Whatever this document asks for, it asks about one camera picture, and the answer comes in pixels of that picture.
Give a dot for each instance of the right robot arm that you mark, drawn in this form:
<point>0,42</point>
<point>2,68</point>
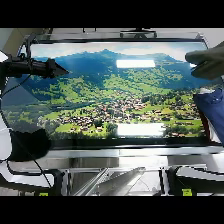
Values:
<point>200,181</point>

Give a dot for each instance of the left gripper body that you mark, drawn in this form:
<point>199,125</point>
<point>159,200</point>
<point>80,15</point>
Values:
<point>51,68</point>

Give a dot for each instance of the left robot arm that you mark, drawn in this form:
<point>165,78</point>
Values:
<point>26,68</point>

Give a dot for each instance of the blue garment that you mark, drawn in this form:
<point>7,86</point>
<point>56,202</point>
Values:
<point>213,110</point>

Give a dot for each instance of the silver frame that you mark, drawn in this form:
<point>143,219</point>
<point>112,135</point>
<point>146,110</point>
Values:
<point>110,163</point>

